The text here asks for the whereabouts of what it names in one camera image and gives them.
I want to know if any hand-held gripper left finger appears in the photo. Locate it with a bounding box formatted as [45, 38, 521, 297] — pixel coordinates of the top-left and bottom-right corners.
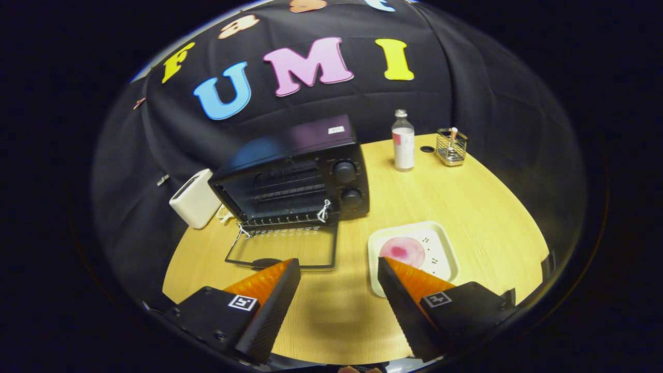
[165, 258, 302, 366]

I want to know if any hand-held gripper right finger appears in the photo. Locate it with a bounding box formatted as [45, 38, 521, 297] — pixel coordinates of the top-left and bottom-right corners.
[377, 256, 518, 363]

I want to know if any pink round food slice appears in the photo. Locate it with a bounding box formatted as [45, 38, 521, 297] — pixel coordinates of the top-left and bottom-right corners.
[380, 237, 426, 267]

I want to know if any cream square tray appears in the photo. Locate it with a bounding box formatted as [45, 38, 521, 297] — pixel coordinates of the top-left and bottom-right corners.
[368, 221, 460, 298]

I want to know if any black toaster oven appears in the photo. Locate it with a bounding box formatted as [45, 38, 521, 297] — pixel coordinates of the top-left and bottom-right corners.
[208, 114, 370, 271]

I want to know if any white bread toaster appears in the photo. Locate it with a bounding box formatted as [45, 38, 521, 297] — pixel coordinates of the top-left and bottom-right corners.
[169, 168, 222, 229]

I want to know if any clear plastic bottle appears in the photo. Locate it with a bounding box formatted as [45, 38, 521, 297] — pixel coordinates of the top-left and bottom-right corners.
[392, 109, 415, 173]

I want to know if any black backdrop cloth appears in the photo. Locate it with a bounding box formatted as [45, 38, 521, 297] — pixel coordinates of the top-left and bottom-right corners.
[91, 0, 588, 311]

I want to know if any metal wire basket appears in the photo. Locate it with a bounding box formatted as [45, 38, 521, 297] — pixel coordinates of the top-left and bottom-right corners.
[435, 128, 468, 167]

